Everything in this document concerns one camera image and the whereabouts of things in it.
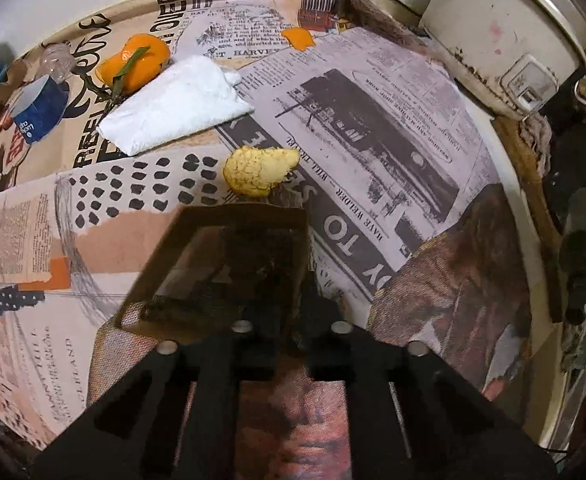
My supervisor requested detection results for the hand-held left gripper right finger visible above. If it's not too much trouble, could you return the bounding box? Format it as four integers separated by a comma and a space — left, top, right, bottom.
298, 280, 558, 480

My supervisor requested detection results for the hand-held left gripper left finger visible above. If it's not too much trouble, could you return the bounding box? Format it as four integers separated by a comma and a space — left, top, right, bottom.
33, 280, 294, 480

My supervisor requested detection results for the pale yellow peel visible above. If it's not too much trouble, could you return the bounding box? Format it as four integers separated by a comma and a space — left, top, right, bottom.
223, 146, 301, 198

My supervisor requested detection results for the newspaper print cloth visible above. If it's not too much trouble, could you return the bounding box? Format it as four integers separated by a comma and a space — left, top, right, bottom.
0, 0, 534, 480

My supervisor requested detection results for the white folded napkin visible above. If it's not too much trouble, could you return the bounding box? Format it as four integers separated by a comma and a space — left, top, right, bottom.
95, 55, 256, 157

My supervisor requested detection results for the small orange peel piece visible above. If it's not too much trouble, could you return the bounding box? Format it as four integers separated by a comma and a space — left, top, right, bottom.
280, 26, 316, 52

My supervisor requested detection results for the orange tangerine with leaf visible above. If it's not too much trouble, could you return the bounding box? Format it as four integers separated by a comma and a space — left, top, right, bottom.
95, 33, 172, 96

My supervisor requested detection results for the blue paper cup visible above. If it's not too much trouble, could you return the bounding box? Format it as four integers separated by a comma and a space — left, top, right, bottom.
10, 76, 71, 145

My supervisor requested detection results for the brown rag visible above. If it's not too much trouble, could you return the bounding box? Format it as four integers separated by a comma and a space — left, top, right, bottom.
340, 0, 444, 61

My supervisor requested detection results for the clear plastic bottle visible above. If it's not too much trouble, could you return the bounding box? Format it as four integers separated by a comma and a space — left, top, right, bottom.
39, 42, 76, 83

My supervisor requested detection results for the white rice cooker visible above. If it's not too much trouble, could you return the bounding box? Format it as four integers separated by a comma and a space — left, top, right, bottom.
370, 0, 586, 121

